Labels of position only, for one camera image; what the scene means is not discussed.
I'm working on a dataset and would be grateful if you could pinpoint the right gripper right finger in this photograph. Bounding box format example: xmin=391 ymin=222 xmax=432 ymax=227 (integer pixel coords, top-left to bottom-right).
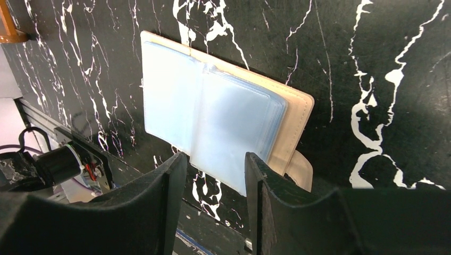
xmin=245 ymin=152 xmax=450 ymax=254

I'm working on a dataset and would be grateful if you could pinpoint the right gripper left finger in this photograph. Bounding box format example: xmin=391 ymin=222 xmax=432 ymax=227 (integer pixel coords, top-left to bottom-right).
xmin=1 ymin=152 xmax=187 ymax=254

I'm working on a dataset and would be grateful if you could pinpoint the beige leather card holder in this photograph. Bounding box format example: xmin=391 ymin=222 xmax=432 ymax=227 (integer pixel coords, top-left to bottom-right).
xmin=140 ymin=31 xmax=314 ymax=195

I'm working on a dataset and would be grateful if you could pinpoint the wooden three-tier shelf rack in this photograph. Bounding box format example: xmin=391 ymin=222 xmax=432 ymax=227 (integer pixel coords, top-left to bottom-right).
xmin=1 ymin=0 xmax=29 ymax=44

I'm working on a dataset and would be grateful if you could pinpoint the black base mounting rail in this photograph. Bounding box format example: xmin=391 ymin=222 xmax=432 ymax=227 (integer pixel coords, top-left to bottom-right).
xmin=0 ymin=98 xmax=254 ymax=255

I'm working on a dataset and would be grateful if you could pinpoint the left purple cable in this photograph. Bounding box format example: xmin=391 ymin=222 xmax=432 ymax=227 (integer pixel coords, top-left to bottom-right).
xmin=0 ymin=126 xmax=54 ymax=156

